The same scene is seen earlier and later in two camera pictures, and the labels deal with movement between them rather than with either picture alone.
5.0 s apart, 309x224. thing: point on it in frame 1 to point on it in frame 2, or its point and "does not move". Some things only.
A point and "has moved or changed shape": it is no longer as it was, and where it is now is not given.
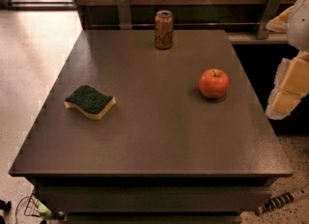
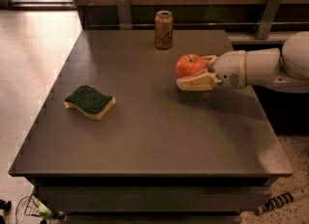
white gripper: [299, 25] to [230, 69]
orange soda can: [163, 30] does not move
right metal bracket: [271, 10] does not move
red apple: [213, 83] has moved or changed shape
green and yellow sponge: [90, 101] does not move
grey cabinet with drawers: [163, 154] does not move
